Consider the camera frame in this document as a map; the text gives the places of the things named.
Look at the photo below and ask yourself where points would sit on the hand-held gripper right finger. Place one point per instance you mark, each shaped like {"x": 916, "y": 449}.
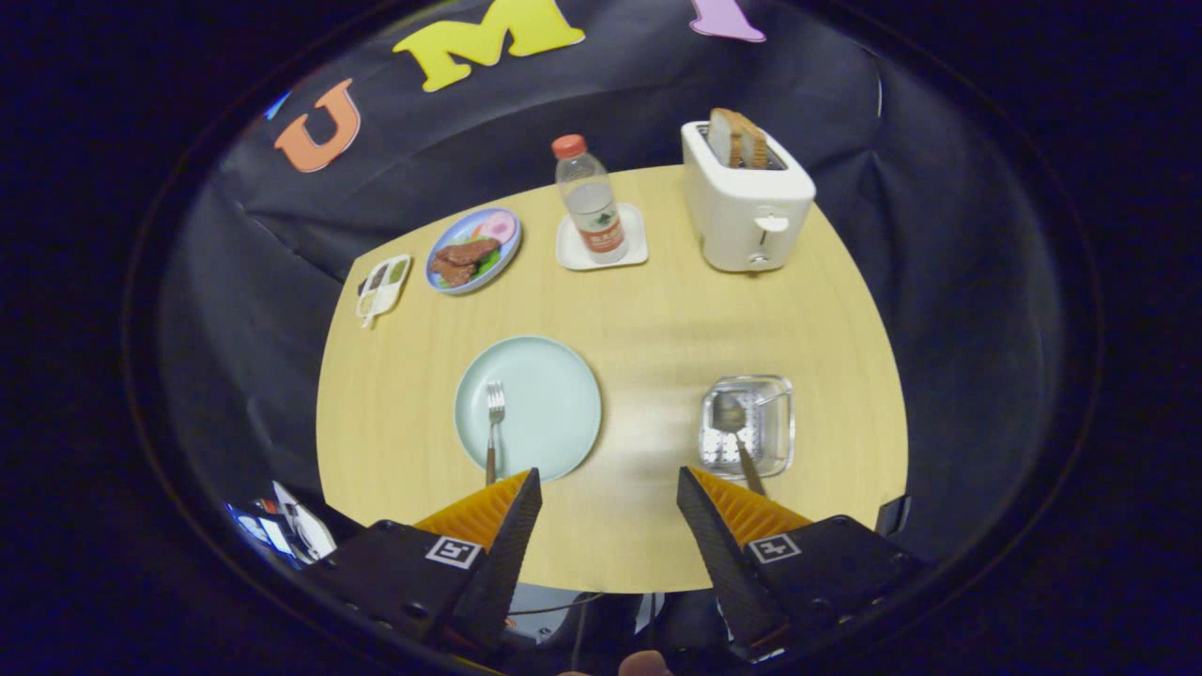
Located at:
{"x": 723, "y": 563}

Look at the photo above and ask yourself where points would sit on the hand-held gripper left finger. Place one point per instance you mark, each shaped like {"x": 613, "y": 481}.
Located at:
{"x": 507, "y": 563}

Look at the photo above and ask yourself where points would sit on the clear glass tray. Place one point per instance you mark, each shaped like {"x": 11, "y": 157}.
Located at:
{"x": 775, "y": 441}

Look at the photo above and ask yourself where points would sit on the light green plate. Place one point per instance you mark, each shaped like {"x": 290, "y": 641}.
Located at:
{"x": 554, "y": 404}

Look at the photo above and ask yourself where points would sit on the white divided sauce dish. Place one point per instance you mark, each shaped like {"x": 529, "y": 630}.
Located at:
{"x": 385, "y": 296}

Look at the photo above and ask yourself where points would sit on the green lettuce leaf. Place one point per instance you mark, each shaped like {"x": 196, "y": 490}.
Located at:
{"x": 488, "y": 265}

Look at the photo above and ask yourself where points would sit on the blue plate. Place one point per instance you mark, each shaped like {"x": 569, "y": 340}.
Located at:
{"x": 508, "y": 255}

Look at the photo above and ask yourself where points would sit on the brown meat pieces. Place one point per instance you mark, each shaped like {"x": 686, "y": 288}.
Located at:
{"x": 460, "y": 255}

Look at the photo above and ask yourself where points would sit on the white square coaster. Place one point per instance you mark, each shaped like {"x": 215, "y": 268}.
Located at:
{"x": 639, "y": 249}

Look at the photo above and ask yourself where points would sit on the pink ham slice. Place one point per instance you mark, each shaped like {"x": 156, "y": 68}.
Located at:
{"x": 500, "y": 226}

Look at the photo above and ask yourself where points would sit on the white toaster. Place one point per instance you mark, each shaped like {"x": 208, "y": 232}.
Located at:
{"x": 742, "y": 225}

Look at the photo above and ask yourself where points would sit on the clear water bottle red cap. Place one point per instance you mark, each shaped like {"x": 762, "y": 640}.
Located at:
{"x": 596, "y": 211}

